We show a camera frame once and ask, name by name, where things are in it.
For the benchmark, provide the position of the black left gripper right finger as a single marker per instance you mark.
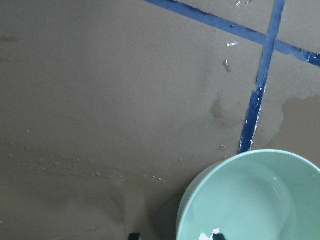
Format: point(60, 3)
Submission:
point(218, 236)

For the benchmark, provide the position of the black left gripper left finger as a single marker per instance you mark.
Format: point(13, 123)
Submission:
point(134, 236)

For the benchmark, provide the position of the mint green bowl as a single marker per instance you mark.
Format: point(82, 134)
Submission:
point(257, 195)

